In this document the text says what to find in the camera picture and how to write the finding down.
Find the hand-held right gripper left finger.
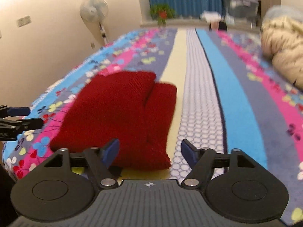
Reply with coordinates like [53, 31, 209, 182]
[31, 138, 120, 190]

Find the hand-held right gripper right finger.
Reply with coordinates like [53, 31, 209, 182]
[180, 139, 268, 190]

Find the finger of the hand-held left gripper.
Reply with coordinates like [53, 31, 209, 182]
[14, 118, 44, 131]
[0, 105, 31, 118]

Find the red knitted sweater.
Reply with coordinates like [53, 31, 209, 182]
[50, 70, 177, 170]

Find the floral striped blanket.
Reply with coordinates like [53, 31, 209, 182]
[1, 27, 303, 226]

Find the white standing fan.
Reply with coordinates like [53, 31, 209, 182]
[80, 0, 109, 45]

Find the white cloth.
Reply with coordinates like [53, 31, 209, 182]
[200, 11, 222, 22]

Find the star print quilt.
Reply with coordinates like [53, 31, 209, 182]
[260, 16, 303, 89]

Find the potted green plant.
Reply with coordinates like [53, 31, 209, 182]
[150, 3, 177, 26]

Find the clear plastic storage box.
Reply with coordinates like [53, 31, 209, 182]
[223, 0, 259, 25]

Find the grey pillow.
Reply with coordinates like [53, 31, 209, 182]
[263, 5, 303, 23]

